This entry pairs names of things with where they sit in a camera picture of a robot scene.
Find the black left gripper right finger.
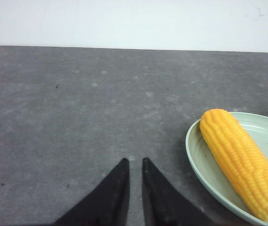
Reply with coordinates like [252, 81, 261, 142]
[142, 158, 213, 226]

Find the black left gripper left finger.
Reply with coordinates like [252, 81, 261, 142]
[54, 158, 130, 226]

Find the yellow corn cob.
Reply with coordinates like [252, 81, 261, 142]
[199, 109, 268, 223]

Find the light green oval plate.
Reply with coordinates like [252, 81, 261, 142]
[185, 112, 268, 226]

